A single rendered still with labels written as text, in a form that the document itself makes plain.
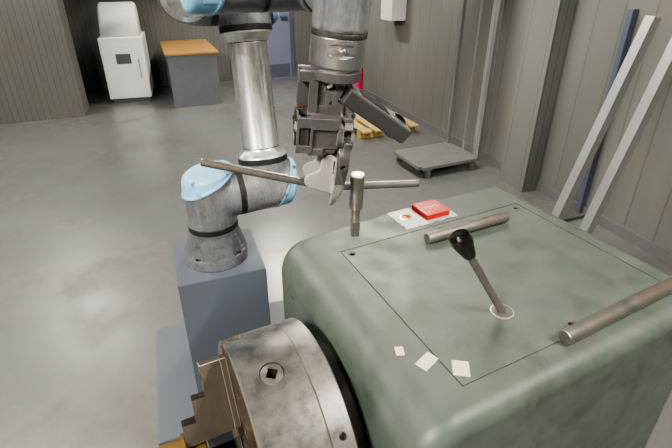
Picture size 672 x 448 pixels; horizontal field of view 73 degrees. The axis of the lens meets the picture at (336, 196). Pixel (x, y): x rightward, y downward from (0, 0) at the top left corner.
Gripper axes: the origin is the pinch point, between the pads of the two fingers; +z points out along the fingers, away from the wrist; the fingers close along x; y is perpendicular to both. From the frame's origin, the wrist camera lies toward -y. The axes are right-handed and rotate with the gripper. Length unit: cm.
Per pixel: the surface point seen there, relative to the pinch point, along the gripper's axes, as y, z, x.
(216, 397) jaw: 17.5, 26.0, 16.0
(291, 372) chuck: 7.0, 17.4, 19.1
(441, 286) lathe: -18.5, 13.4, 6.2
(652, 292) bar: -49, 8, 15
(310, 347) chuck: 4.1, 16.9, 15.3
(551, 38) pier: -200, 7, -267
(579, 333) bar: -32.8, 9.5, 21.1
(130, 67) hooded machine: 198, 142, -623
